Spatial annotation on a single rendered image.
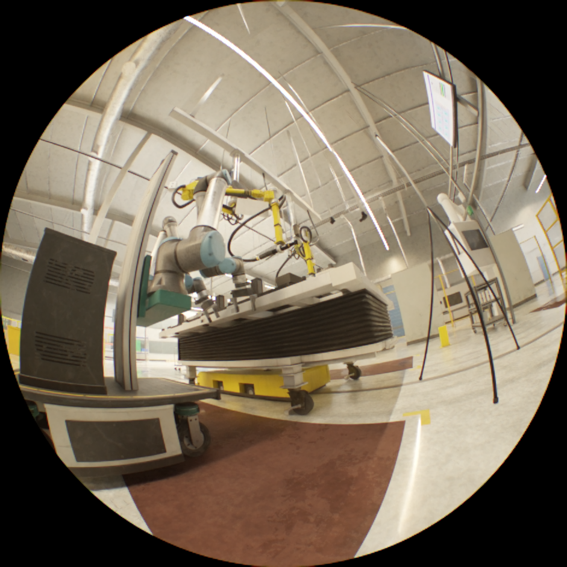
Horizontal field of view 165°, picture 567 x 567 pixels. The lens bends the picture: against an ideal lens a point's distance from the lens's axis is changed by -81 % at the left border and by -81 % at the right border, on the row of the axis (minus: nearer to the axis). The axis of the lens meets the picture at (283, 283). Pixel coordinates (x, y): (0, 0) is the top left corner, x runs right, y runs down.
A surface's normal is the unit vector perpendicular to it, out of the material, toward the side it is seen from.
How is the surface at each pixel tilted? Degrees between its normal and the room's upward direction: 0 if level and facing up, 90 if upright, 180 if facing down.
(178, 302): 90
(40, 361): 90
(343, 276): 90
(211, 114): 176
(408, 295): 90
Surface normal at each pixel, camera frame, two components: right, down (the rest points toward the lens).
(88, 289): 0.82, -0.29
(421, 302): -0.61, -0.20
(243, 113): 0.07, 0.92
